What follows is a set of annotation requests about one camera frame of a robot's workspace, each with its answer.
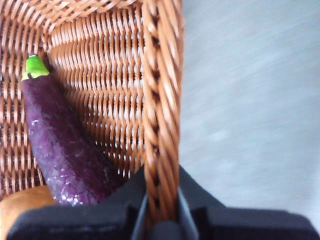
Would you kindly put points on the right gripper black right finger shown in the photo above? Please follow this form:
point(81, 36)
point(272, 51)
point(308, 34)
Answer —
point(250, 225)

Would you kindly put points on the purple eggplant with green stem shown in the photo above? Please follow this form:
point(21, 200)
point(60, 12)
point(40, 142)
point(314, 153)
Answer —
point(62, 140)

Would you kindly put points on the brown wicker basket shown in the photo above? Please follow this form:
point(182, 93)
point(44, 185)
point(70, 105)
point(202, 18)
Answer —
point(112, 75)

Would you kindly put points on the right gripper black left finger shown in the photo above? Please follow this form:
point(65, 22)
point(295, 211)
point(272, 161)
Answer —
point(75, 222)

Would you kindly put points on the brown potato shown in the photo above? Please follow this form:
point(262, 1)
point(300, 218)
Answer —
point(20, 205)

